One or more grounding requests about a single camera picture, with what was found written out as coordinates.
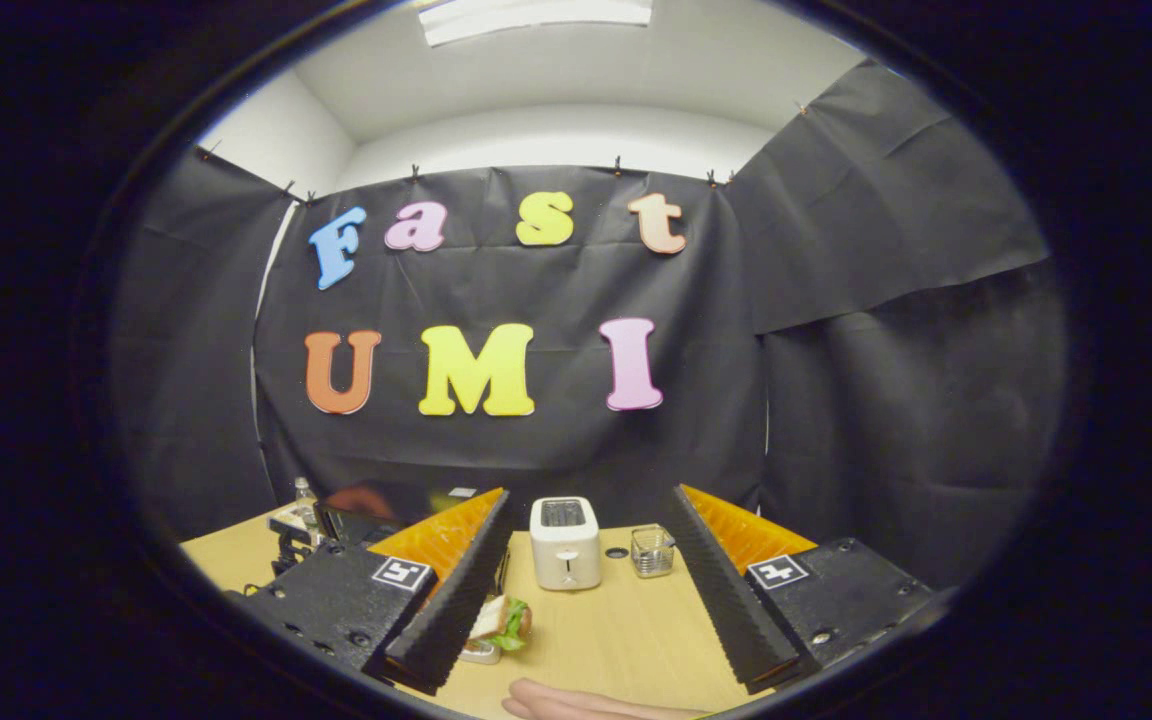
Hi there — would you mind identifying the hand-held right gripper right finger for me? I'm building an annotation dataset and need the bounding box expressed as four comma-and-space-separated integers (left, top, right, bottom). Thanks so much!
666, 484, 937, 691

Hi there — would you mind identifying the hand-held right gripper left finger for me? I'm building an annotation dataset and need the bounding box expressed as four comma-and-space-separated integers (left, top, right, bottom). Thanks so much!
226, 487, 515, 696

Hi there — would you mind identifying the lettuce sandwich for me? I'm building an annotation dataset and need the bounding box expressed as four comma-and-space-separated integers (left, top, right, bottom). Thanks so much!
466, 595, 534, 653

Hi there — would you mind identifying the black electric oven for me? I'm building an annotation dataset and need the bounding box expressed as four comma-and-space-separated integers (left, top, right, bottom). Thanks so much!
316, 483, 512, 593

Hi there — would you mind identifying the white toaster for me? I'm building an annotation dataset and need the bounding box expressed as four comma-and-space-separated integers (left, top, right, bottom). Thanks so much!
529, 497, 603, 591

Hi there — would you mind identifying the ceiling light panel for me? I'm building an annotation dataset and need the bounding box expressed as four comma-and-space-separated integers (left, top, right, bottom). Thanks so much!
416, 0, 653, 48

